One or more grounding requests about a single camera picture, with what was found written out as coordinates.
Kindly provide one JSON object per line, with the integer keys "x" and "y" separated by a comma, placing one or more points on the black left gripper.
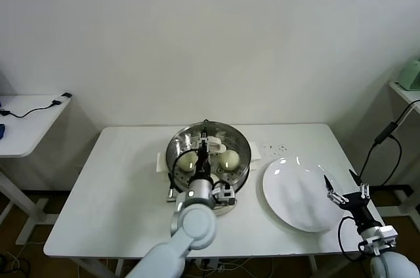
{"x": 203, "y": 163}

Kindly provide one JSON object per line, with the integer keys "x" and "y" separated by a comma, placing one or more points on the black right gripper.
{"x": 357, "y": 207}

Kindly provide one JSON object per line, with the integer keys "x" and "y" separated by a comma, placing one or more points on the round glass pot lid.
{"x": 183, "y": 140}

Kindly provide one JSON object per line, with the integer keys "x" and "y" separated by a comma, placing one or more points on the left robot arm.
{"x": 193, "y": 225}

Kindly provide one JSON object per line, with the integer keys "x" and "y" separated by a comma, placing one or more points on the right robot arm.
{"x": 393, "y": 265}

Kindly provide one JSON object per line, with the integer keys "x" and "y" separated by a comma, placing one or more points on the steel steamer basket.
{"x": 242, "y": 181}

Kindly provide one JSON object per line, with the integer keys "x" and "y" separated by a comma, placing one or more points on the white round plate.
{"x": 288, "y": 192}

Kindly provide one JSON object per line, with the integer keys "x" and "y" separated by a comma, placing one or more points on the white power strip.
{"x": 210, "y": 263}

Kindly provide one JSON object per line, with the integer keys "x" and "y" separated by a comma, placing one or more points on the green appliance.
{"x": 411, "y": 76}

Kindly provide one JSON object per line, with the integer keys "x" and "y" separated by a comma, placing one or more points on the blue object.
{"x": 1, "y": 130}

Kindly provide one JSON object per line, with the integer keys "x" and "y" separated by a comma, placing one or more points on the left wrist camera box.
{"x": 224, "y": 194}

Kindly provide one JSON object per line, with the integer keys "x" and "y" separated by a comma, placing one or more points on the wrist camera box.
{"x": 224, "y": 194}
{"x": 387, "y": 235}

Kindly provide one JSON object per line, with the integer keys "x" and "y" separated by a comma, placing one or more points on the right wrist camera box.
{"x": 387, "y": 235}

